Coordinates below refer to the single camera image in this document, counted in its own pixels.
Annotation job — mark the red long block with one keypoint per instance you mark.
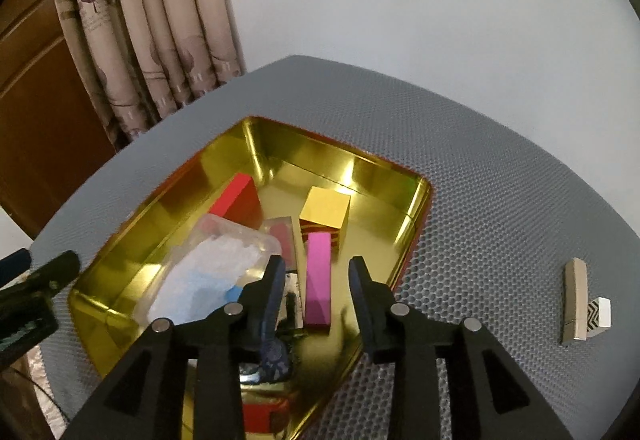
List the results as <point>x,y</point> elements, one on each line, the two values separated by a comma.
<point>235,200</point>

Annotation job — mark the brown wooden door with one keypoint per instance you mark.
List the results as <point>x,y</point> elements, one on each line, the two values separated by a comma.
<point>40,119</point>

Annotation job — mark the clear box red contents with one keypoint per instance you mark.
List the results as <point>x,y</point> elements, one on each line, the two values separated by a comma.
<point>285,240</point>

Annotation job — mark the black white zigzag cube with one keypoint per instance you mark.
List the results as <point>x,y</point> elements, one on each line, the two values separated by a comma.
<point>599,317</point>

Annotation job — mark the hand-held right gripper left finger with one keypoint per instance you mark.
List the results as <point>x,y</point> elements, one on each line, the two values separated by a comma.
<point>270,310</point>

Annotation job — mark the red rounded square case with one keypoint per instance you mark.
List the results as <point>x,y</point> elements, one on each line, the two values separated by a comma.
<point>260,415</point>

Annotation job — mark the tan long block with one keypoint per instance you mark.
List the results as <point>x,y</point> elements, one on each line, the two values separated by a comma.
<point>575,300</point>

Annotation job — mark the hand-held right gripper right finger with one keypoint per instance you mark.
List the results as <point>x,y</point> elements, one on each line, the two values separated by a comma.
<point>362,310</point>

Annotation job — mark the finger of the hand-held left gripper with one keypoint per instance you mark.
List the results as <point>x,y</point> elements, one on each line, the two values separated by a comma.
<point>57,270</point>
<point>15,265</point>

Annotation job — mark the red tin box gold inside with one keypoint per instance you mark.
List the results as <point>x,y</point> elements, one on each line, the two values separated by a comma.
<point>350,180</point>

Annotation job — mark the beige printed curtain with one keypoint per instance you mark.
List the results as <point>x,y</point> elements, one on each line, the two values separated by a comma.
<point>150,19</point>

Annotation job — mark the clear box white blue contents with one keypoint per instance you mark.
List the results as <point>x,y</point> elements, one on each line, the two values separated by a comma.
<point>210,270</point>

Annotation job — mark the yellow red striped cube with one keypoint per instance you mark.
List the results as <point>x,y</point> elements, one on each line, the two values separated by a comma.
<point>325,210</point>

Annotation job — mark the pink long block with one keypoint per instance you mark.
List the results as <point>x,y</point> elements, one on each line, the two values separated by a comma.
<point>317,280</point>

